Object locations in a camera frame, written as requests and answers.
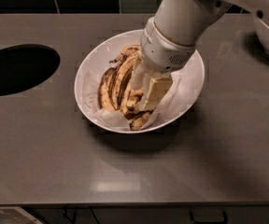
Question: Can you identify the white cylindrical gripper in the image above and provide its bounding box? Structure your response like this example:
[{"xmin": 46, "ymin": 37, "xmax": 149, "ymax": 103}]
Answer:
[{"xmin": 131, "ymin": 18, "xmax": 195, "ymax": 111}]

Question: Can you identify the short spotted banana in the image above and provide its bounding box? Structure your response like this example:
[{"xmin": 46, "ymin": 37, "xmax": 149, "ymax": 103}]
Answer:
[
  {"xmin": 120, "ymin": 85, "xmax": 140, "ymax": 117},
  {"xmin": 129, "ymin": 90, "xmax": 143, "ymax": 109}
]

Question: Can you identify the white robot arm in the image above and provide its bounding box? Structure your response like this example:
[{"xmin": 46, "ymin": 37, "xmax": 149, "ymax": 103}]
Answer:
[{"xmin": 132, "ymin": 0, "xmax": 269, "ymax": 111}]

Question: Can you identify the spotted long middle banana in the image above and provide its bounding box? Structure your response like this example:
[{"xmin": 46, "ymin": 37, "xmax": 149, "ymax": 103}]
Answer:
[{"xmin": 110, "ymin": 51, "xmax": 140, "ymax": 110}]

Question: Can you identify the white oval bowl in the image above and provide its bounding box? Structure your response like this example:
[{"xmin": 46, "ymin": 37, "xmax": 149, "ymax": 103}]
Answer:
[{"xmin": 74, "ymin": 30, "xmax": 205, "ymax": 133}]

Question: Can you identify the dark leftmost banana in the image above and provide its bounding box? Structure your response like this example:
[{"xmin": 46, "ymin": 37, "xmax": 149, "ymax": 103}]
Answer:
[{"xmin": 98, "ymin": 67, "xmax": 116, "ymax": 112}]

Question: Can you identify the white paper liner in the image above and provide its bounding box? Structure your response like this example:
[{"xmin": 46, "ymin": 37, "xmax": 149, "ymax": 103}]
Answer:
[{"xmin": 75, "ymin": 70, "xmax": 203, "ymax": 133}]

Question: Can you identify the black round counter hole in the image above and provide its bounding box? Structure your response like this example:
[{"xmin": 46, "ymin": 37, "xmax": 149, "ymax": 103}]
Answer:
[{"xmin": 0, "ymin": 44, "xmax": 61, "ymax": 96}]

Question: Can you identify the black drawer handle right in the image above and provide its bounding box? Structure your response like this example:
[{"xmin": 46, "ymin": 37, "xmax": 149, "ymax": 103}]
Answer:
[{"xmin": 189, "ymin": 211, "xmax": 228, "ymax": 224}]

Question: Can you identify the black drawer handle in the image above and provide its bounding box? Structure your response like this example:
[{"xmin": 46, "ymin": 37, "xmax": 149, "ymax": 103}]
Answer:
[
  {"xmin": 189, "ymin": 211, "xmax": 228, "ymax": 224},
  {"xmin": 63, "ymin": 206, "xmax": 78, "ymax": 224}
]

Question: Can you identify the black drawer handle left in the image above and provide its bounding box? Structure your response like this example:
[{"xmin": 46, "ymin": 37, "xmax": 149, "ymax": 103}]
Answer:
[{"xmin": 63, "ymin": 206, "xmax": 78, "ymax": 224}]

